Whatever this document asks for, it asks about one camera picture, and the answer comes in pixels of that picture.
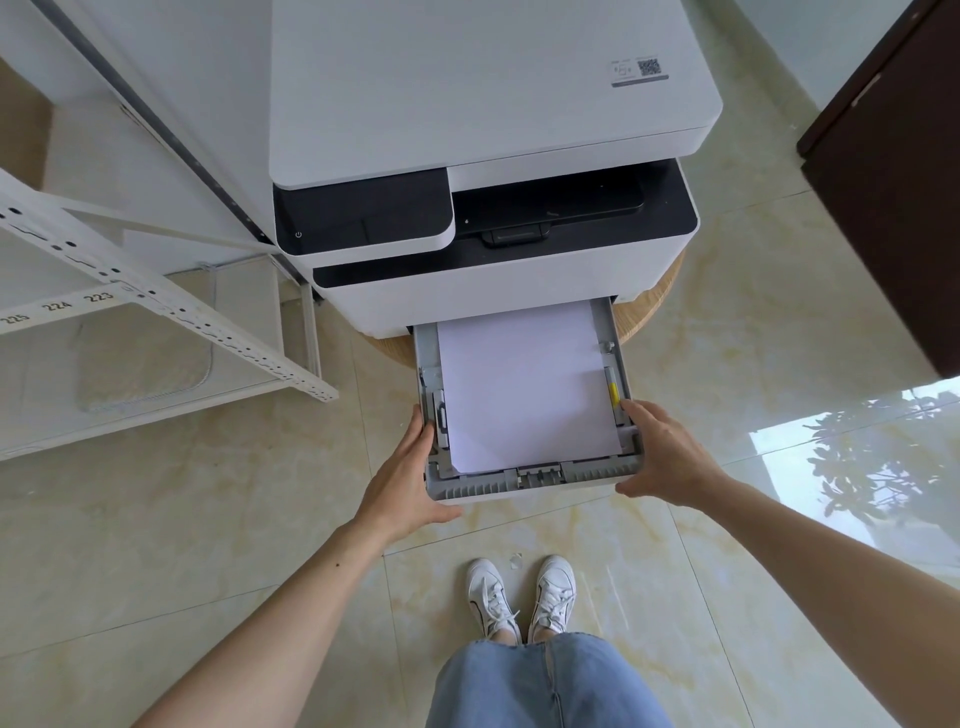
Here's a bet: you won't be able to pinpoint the person's left hand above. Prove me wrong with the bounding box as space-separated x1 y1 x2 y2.
351 405 464 555

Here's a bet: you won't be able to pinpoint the person's right hand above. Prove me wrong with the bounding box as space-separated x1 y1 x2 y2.
615 399 727 513

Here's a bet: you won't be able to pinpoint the gray printer paper tray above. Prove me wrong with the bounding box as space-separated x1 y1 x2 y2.
408 296 646 502

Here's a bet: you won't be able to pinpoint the person's left forearm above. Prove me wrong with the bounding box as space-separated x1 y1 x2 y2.
131 517 393 728

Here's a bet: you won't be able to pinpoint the person's right forearm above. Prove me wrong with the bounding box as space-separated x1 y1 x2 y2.
697 468 960 728

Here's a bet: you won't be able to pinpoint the white left sneaker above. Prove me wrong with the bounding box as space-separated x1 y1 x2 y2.
466 558 523 646

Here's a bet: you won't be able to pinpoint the white sneaker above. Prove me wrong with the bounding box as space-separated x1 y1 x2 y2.
527 555 578 645
466 558 523 646

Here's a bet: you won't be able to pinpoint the white right sneaker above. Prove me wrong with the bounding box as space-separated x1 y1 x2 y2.
527 555 578 645

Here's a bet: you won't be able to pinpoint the stack of white paper sheets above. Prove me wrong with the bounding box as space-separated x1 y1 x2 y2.
436 301 624 475

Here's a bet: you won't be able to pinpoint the blue denim jeans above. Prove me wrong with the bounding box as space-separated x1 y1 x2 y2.
425 631 676 728

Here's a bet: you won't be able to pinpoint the white folded cloth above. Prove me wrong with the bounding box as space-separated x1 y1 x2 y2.
75 318 216 414

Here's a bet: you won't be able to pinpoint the dark brown wooden cabinet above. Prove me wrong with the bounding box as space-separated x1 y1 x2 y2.
796 0 960 380

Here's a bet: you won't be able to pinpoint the white multifunction printer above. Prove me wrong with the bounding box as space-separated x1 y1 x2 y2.
267 0 725 342

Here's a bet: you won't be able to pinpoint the white label sticker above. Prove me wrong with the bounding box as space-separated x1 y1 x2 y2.
606 54 670 89

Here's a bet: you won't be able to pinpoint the white metal shelf rack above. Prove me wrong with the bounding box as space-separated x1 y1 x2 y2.
0 165 340 462

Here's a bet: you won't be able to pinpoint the white cabinet with dark strip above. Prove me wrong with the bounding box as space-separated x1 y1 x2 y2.
0 0 316 286

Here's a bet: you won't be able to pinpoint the brown cardboard box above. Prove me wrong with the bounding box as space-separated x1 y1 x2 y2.
0 56 54 192

